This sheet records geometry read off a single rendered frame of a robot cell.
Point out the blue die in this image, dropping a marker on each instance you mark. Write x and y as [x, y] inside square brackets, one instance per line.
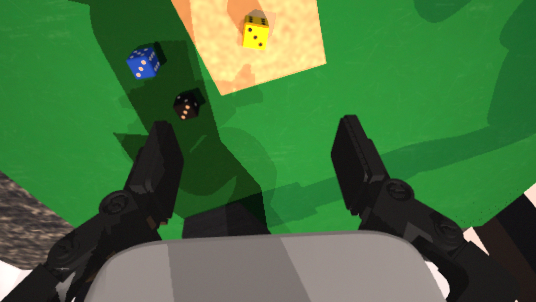
[143, 63]

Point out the yellow die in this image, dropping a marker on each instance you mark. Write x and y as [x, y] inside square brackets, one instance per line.
[255, 32]

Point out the orange mat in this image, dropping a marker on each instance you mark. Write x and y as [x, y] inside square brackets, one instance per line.
[294, 40]

